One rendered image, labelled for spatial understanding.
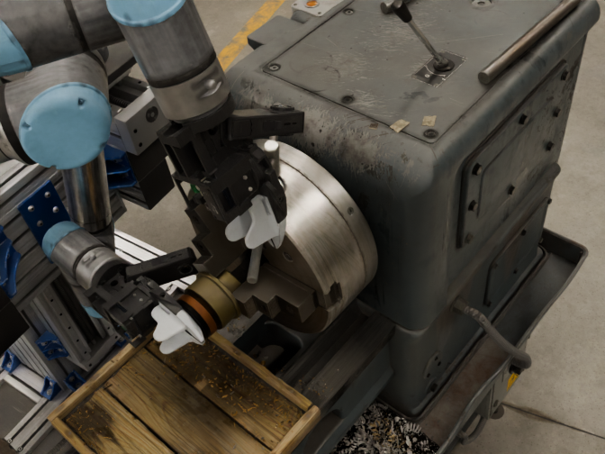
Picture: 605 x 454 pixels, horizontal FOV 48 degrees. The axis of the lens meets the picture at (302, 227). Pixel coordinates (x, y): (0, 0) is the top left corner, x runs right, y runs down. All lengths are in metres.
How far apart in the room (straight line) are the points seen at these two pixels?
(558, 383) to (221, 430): 1.32
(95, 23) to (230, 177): 0.21
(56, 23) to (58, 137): 0.25
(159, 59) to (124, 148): 0.80
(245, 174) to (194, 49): 0.15
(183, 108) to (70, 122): 0.30
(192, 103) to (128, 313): 0.45
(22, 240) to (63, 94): 0.59
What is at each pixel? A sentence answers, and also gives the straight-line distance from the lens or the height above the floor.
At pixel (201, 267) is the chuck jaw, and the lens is 1.06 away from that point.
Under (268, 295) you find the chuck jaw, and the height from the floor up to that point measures 1.11.
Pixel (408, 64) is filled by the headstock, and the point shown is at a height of 1.26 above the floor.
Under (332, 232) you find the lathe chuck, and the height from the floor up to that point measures 1.18.
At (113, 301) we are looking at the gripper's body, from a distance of 1.08.
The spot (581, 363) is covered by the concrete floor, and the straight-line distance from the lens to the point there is 2.31.
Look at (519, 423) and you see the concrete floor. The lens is 2.17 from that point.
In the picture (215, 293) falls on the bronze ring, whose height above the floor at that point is 1.12.
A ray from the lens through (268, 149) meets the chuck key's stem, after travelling 0.93.
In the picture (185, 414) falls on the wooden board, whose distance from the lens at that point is 1.21.
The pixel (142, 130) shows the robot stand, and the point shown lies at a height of 1.07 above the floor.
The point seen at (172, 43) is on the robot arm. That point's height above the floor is 1.58.
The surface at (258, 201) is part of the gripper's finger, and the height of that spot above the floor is 1.38.
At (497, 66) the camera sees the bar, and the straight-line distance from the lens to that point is 1.13.
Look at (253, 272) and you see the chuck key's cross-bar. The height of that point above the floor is 1.33.
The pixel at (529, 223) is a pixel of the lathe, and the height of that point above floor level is 0.78.
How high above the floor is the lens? 1.92
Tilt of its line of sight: 47 degrees down
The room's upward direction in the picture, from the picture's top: 9 degrees counter-clockwise
